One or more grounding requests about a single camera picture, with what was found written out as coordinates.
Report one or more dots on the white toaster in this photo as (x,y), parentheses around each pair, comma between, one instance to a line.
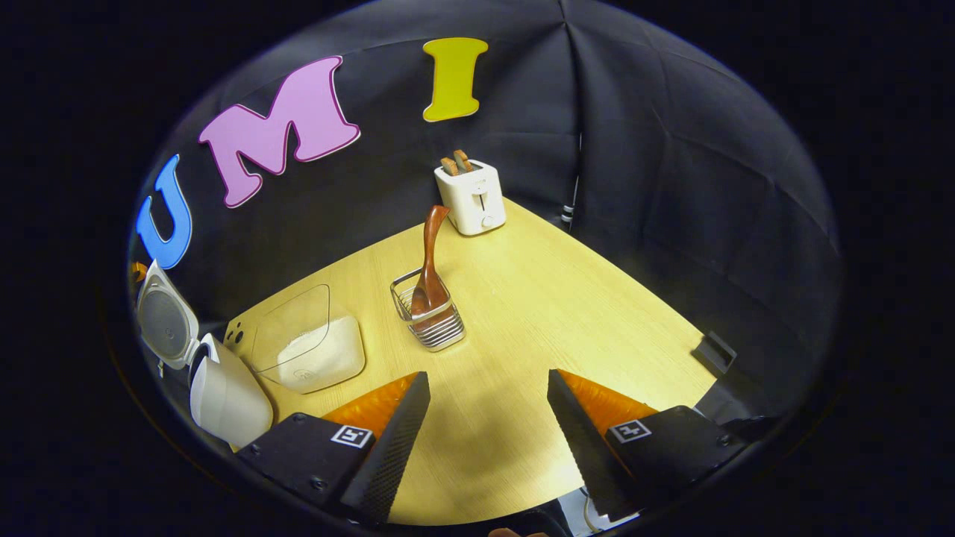
(474,201)

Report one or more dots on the clear plastic rice box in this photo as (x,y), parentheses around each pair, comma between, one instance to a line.
(298,321)

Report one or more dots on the black backdrop cloth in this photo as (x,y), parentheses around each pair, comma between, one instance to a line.
(671,186)

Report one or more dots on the small black bracket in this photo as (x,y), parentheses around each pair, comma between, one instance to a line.
(715,353)

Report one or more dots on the white rice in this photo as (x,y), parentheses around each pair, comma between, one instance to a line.
(324,354)

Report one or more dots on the brown wooden spoon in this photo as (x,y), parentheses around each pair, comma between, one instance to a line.
(429,291)

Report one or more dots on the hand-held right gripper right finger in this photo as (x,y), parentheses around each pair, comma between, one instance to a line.
(582,447)

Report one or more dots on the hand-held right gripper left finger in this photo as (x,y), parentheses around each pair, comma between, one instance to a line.
(388,447)

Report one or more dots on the white rice cooker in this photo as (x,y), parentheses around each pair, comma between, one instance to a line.
(227,399)

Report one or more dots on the toast slice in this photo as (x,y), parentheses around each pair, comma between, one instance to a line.
(463,160)
(449,166)

